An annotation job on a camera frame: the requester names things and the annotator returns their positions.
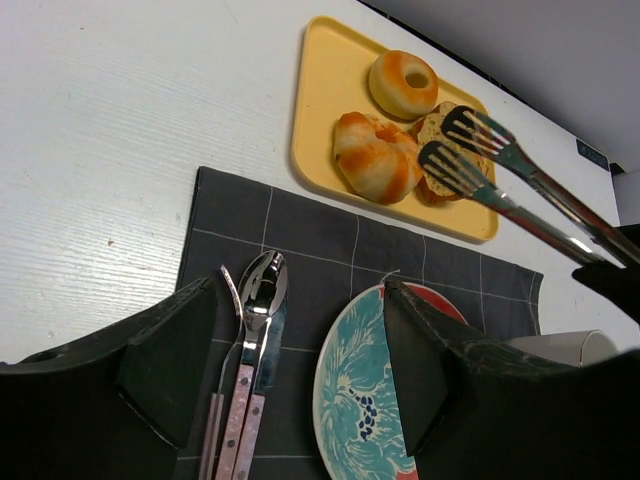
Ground pink handled knife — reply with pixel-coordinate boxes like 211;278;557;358
232;297;288;480

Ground yellow plastic tray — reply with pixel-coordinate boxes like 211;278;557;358
291;16;499;244

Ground white ceramic mug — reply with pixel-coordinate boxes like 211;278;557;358
506;330;619;367

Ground speckled bread slice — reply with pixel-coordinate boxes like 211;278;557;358
409;101;484;165
417;154;490;205

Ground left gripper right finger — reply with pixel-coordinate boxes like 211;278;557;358
384;281;639;479

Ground right blue corner label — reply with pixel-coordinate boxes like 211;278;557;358
576;138;610;171

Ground red and teal plate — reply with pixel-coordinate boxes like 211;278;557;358
312;282;471;480

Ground speckled bread slice front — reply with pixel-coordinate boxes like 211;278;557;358
417;154;490;205

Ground speckled bread slice back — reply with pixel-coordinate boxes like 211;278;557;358
409;101;484;165

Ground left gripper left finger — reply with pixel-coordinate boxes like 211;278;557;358
1;278;217;479

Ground pink handled spoon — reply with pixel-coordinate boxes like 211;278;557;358
214;250;288;479

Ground metal serving tongs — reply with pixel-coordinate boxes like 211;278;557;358
417;104;640;269

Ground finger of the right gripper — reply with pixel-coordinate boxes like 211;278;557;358
572;239;640;323

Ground striped round bun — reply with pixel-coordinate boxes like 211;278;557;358
334;111;423;204

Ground dark checked placemat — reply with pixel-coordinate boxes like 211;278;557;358
178;167;542;479

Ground pink handled fork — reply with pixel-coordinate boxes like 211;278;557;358
198;265;243;480

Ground ring donut bread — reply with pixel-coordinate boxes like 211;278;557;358
368;50;439;120

